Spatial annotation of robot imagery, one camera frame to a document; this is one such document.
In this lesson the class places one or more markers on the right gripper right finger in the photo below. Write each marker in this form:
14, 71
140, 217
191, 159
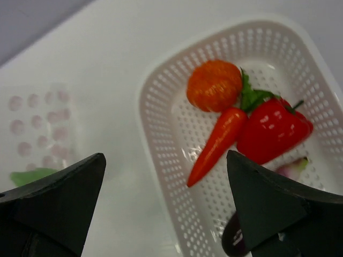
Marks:
281, 217

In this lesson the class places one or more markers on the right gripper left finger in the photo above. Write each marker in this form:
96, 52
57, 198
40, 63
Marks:
52, 216

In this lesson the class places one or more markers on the purple toy eggplant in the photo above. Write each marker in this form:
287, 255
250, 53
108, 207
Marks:
232, 237

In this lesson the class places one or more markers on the clear zip top bag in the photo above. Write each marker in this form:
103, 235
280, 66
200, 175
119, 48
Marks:
36, 127

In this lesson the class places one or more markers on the green toy leaf vegetable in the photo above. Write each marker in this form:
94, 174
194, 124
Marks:
23, 178

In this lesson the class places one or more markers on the red toy strawberry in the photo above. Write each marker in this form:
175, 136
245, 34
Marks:
274, 127

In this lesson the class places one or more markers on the orange toy carrot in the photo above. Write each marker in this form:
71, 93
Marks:
222, 137

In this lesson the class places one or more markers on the orange toy pumpkin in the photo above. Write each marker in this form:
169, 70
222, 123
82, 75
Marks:
214, 86

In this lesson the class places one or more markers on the white perforated plastic basket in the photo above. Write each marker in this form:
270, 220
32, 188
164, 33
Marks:
278, 56

